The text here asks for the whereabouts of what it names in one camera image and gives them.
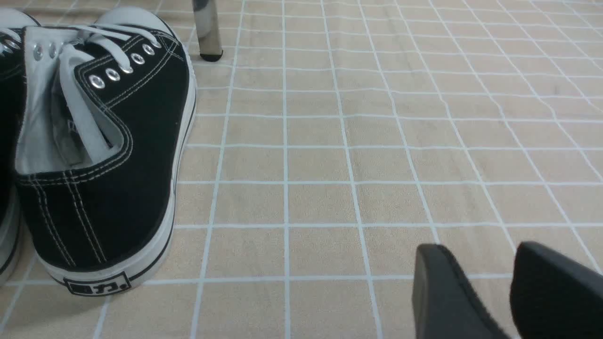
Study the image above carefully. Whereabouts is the steel shoe rack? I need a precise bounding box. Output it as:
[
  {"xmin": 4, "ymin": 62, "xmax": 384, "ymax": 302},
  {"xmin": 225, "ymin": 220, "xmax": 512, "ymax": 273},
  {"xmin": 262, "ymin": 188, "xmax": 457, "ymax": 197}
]
[{"xmin": 192, "ymin": 0, "xmax": 223, "ymax": 63}]

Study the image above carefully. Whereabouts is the beige checked floor mat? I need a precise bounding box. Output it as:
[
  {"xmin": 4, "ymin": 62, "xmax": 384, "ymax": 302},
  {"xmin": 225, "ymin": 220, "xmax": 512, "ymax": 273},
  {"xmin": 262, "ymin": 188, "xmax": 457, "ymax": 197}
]
[{"xmin": 1, "ymin": 0, "xmax": 603, "ymax": 339}]

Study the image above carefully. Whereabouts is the black canvas sneaker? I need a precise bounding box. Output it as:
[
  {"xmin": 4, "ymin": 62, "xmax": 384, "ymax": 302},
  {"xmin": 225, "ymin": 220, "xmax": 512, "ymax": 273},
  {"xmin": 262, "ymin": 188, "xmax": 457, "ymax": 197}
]
[
  {"xmin": 13, "ymin": 7, "xmax": 197, "ymax": 297},
  {"xmin": 0, "ymin": 7, "xmax": 39, "ymax": 285}
]

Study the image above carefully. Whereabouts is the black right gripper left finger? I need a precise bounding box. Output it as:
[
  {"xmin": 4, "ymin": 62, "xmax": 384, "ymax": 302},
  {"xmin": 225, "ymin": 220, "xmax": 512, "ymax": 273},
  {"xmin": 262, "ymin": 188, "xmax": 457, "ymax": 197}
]
[{"xmin": 413, "ymin": 244, "xmax": 509, "ymax": 339}]

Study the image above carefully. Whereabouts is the black canvas sneaker right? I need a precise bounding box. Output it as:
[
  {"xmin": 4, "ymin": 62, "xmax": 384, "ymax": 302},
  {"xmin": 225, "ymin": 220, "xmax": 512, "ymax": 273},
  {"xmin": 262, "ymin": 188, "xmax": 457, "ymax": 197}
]
[{"xmin": 13, "ymin": 7, "xmax": 197, "ymax": 297}]

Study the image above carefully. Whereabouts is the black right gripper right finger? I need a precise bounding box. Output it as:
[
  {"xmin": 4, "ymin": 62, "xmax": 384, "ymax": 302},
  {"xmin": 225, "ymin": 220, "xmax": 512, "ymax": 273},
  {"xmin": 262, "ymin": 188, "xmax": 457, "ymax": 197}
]
[{"xmin": 510, "ymin": 241, "xmax": 603, "ymax": 339}]

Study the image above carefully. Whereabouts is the black canvas sneaker left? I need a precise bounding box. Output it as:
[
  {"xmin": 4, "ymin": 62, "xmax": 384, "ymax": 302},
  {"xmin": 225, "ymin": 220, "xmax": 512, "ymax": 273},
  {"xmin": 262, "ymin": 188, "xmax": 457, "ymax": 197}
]
[{"xmin": 0, "ymin": 7, "xmax": 39, "ymax": 285}]

